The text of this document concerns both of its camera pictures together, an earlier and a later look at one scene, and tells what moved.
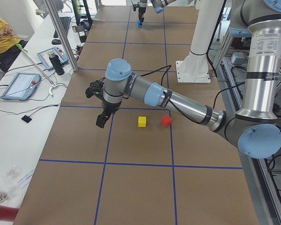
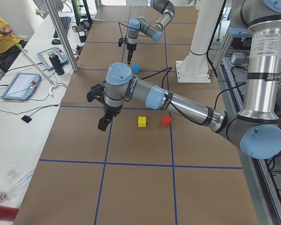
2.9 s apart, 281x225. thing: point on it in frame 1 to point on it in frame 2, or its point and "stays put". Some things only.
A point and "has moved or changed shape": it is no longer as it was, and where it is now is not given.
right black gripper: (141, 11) to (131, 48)
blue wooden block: (139, 24) has moved or changed shape
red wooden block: (166, 120) stays put
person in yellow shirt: (4, 50) stays put
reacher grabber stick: (24, 50) stays put
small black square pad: (26, 118) stays put
